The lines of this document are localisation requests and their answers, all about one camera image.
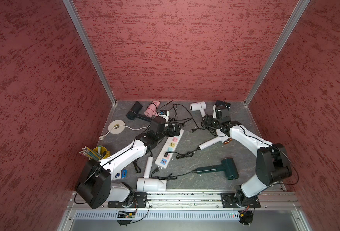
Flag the white power strip coloured sockets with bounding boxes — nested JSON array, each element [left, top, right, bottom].
[[155, 129, 184, 169]]

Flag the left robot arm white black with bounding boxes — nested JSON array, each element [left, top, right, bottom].
[[75, 117, 181, 209]]

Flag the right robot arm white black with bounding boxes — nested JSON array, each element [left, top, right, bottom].
[[202, 112, 292, 208]]

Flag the dark green hair dryer back right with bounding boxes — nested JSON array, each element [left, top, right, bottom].
[[215, 101, 231, 110]]

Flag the dark green hair dryer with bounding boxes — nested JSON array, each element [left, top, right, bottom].
[[192, 158, 239, 181], [215, 101, 231, 110]]

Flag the pink hair dryer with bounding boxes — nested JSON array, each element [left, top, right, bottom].
[[144, 101, 160, 118]]

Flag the black hair dryer back left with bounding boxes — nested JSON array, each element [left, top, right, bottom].
[[126, 101, 151, 122]]

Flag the white tape roll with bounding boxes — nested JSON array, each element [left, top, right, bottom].
[[108, 120, 126, 135]]

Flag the dark green hair dryer front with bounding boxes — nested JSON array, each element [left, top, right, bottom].
[[192, 158, 239, 181]]

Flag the large white hair dryer front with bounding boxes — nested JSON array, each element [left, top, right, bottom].
[[136, 156, 167, 193]]

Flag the white blue box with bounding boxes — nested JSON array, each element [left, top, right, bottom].
[[113, 169, 127, 180]]

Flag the yellow pencil cup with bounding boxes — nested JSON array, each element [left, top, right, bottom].
[[79, 145, 111, 161]]

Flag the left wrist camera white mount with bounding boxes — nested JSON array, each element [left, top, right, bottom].
[[158, 109, 170, 122]]

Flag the white power strip cable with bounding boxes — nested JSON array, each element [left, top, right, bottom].
[[98, 125, 150, 142]]

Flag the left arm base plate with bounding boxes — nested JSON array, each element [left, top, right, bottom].
[[107, 192, 148, 209]]

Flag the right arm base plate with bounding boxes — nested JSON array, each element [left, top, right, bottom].
[[220, 192, 261, 209]]

